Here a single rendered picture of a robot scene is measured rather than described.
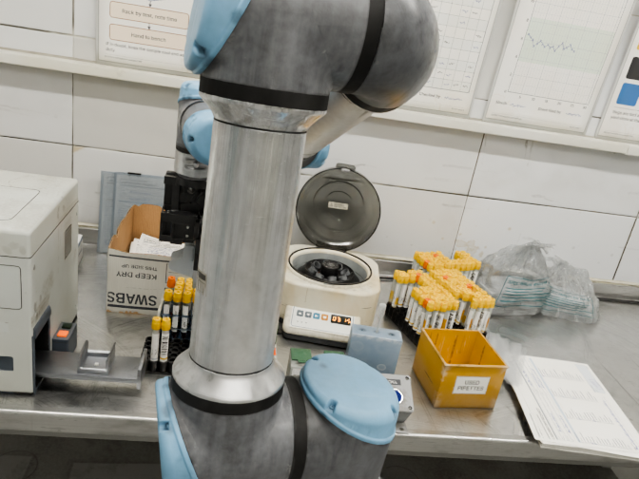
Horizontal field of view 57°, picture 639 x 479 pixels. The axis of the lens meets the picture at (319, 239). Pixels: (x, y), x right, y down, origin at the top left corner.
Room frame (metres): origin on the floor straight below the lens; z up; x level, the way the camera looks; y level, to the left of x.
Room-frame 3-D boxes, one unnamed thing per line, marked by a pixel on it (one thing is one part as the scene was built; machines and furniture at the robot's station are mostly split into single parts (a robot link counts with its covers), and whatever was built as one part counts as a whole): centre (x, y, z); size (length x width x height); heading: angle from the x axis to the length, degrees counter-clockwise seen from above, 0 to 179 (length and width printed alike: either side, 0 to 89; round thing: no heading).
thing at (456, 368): (1.03, -0.32, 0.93); 0.13 x 0.13 x 0.10; 14
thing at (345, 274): (1.27, -0.04, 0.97); 0.15 x 0.15 x 0.07
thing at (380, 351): (1.03, -0.14, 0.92); 0.10 x 0.07 x 0.10; 92
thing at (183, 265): (0.94, 0.23, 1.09); 0.06 x 0.03 x 0.09; 100
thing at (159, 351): (0.96, 0.21, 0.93); 0.17 x 0.09 x 0.11; 100
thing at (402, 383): (0.92, -0.17, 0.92); 0.13 x 0.07 x 0.08; 10
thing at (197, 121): (0.87, 0.17, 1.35); 0.11 x 0.11 x 0.08; 20
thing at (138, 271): (1.25, 0.33, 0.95); 0.29 x 0.25 x 0.15; 10
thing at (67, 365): (0.85, 0.37, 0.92); 0.21 x 0.07 x 0.05; 100
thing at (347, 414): (0.55, -0.06, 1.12); 0.13 x 0.12 x 0.14; 110
